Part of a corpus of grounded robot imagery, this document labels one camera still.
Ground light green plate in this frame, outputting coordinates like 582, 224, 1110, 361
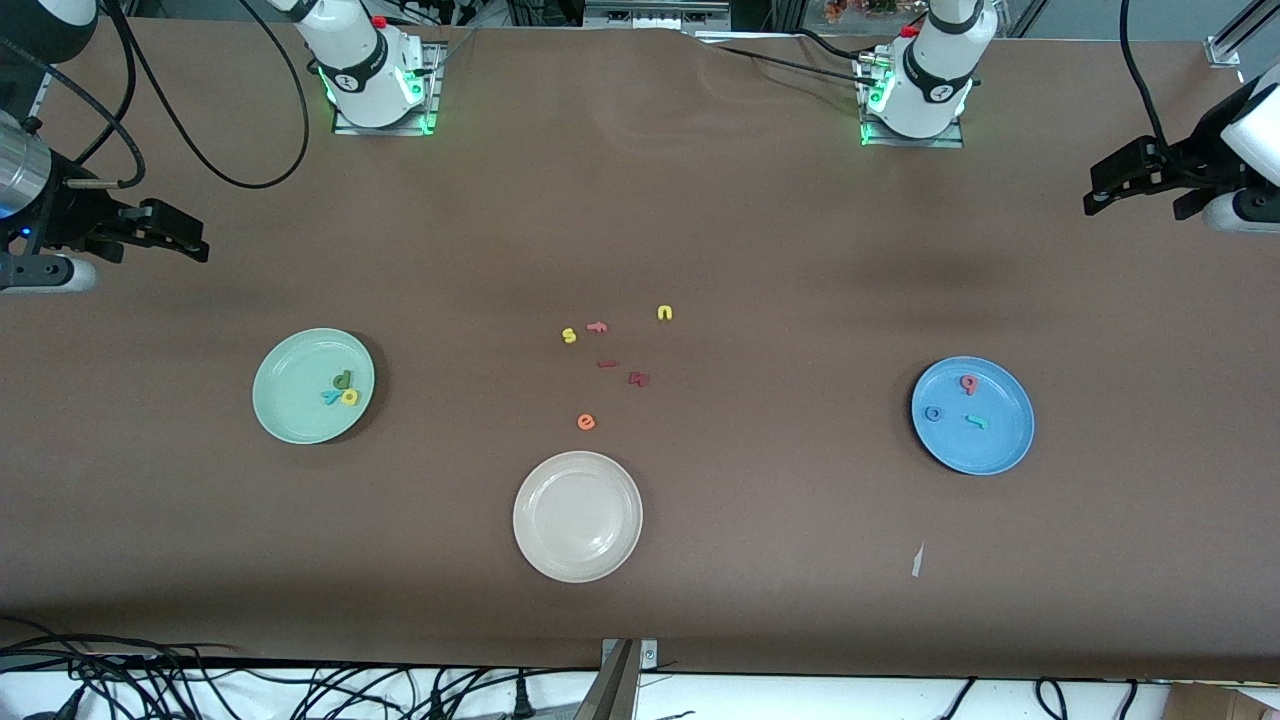
252, 328, 377, 445

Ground blue plate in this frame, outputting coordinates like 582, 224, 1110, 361
910, 356, 1036, 476

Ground brown table cover sheet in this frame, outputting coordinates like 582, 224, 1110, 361
0, 18, 1280, 683

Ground beige plate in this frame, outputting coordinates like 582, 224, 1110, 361
512, 451, 644, 584

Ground grey metal equipment box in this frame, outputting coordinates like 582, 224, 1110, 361
583, 0, 733, 29

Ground brown cardboard box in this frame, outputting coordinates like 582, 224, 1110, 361
1165, 682, 1280, 720

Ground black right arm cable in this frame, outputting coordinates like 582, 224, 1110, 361
0, 0, 311, 191

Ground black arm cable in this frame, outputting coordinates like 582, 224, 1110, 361
1116, 0, 1171, 151
0, 0, 311, 191

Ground aluminium frame rail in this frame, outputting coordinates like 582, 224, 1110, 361
1205, 0, 1280, 69
18, 68, 53, 129

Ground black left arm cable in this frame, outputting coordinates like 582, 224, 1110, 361
1116, 0, 1171, 151

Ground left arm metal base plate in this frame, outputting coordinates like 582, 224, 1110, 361
858, 55, 966, 150

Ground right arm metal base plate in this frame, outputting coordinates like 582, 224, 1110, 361
333, 40, 442, 137

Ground black base cable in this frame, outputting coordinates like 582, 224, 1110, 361
690, 28, 881, 91

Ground tangled black floor cables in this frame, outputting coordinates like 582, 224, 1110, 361
0, 618, 566, 720

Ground metal table edge bracket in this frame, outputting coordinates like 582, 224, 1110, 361
573, 638, 660, 720

